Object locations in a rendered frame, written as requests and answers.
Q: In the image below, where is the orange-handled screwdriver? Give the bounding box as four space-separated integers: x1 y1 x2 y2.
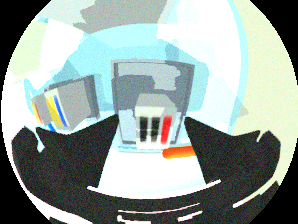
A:
118 145 196 160

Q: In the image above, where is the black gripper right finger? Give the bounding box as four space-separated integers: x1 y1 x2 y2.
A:
184 116 261 185

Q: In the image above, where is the blue cylinder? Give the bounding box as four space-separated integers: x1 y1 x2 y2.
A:
48 124 56 132

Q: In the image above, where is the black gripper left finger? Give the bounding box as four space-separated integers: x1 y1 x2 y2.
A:
35 113 118 189

